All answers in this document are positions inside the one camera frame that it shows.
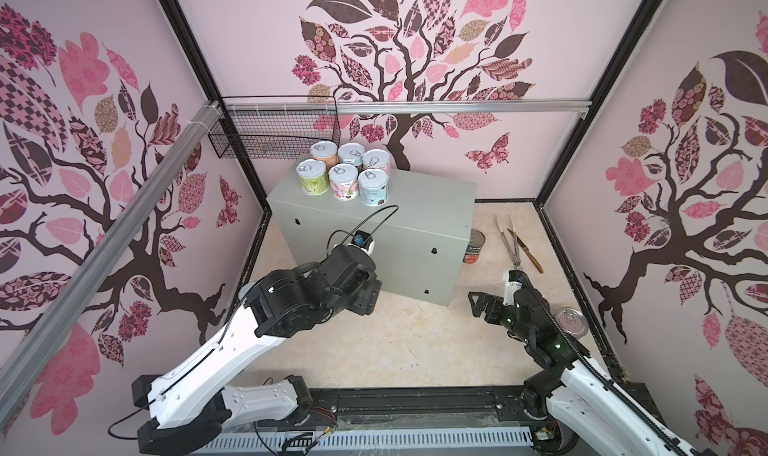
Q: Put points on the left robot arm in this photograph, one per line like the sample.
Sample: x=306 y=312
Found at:
x=192 y=404

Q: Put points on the blue label tin can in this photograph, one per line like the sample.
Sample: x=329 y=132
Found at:
x=572 y=321

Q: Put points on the wooden handled knife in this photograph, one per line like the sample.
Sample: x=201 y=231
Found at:
x=520 y=246

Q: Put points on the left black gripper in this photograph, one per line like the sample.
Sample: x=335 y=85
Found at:
x=367 y=295

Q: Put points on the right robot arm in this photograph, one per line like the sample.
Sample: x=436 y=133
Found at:
x=571 y=387

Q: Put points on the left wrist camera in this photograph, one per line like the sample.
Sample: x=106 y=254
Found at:
x=364 y=241

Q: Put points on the grey metal cabinet box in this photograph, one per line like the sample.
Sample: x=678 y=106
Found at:
x=418 y=250

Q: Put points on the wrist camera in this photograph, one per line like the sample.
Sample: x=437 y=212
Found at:
x=513 y=282
x=364 y=241

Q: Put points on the back aluminium rail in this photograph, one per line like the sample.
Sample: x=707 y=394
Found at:
x=424 y=107

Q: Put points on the white slotted cable duct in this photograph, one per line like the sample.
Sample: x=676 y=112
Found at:
x=385 y=441

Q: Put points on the green label can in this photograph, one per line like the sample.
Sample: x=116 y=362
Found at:
x=313 y=177

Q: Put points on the aluminium rail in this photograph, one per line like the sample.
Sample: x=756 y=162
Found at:
x=37 y=348
x=424 y=107

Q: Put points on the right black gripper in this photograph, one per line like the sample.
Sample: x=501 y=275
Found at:
x=494 y=302

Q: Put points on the orange label can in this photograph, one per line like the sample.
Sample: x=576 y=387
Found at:
x=326 y=152

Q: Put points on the metal tongs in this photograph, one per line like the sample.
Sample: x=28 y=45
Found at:
x=509 y=244

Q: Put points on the teal label coconut can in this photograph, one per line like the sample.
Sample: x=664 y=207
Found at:
x=352 y=154

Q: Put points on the black wire mesh basket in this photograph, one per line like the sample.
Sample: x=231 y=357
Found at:
x=274 y=127

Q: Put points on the pink label can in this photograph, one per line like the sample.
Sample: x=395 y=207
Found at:
x=377 y=159
x=343 y=180

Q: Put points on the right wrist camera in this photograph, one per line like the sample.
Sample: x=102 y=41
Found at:
x=513 y=282

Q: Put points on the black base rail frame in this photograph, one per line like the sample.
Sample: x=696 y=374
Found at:
x=428 y=408

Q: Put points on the left aluminium rail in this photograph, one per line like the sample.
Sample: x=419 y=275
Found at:
x=37 y=348

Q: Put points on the red tomato can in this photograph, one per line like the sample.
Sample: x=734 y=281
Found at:
x=474 y=247

